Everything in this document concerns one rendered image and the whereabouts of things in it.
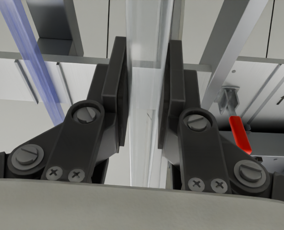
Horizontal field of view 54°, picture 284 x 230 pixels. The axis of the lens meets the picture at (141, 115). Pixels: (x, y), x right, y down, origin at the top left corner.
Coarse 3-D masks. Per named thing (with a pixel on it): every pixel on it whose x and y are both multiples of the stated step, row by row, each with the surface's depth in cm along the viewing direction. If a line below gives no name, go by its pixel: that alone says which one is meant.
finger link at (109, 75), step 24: (120, 48) 11; (96, 72) 11; (120, 72) 10; (96, 96) 10; (120, 96) 9; (120, 120) 10; (24, 144) 9; (48, 144) 9; (120, 144) 11; (24, 168) 8
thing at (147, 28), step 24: (144, 0) 8; (168, 0) 8; (144, 24) 8; (168, 24) 8; (144, 48) 9; (144, 72) 10; (144, 96) 11; (144, 120) 13; (144, 144) 15; (144, 168) 17
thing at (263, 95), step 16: (240, 64) 37; (256, 64) 37; (272, 64) 37; (240, 80) 40; (256, 80) 40; (272, 80) 40; (240, 96) 43; (256, 96) 43; (272, 96) 43; (224, 112) 47; (240, 112) 47; (256, 112) 47; (272, 112) 47; (224, 128) 51; (256, 128) 51; (272, 128) 51
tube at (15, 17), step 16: (0, 0) 20; (16, 0) 21; (16, 16) 21; (16, 32) 23; (32, 32) 24; (32, 48) 24; (32, 64) 26; (48, 80) 28; (48, 96) 30; (48, 112) 33
